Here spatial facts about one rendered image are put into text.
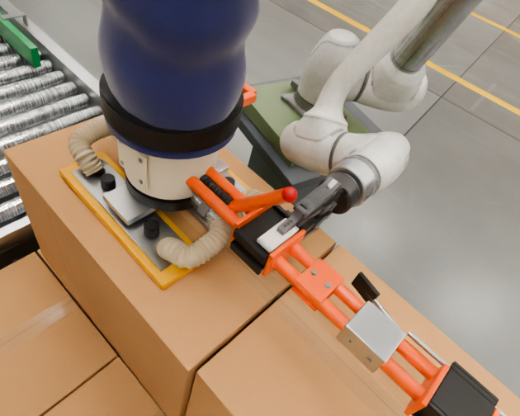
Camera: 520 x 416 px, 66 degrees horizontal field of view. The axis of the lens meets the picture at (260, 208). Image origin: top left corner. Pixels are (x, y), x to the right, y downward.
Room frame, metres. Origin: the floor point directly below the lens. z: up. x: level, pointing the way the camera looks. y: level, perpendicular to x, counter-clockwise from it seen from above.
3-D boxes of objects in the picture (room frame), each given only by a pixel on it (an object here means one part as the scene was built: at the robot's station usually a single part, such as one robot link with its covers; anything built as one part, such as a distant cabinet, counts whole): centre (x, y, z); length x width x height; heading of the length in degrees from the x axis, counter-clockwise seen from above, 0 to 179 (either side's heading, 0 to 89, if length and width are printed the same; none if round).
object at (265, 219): (0.40, -0.03, 1.08); 0.10 x 0.08 x 0.06; 149
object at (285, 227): (0.42, -0.05, 1.12); 0.05 x 0.01 x 0.03; 150
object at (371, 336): (0.29, -0.21, 1.08); 0.07 x 0.07 x 0.04; 59
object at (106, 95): (0.53, 0.19, 1.20); 0.23 x 0.23 x 0.04
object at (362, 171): (0.60, -0.15, 1.08); 0.09 x 0.06 x 0.09; 60
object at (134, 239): (0.45, 0.24, 0.97); 0.34 x 0.10 x 0.05; 59
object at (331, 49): (1.24, -0.09, 0.97); 0.18 x 0.16 x 0.22; 99
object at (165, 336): (0.53, 0.18, 0.75); 0.60 x 0.40 x 0.40; 59
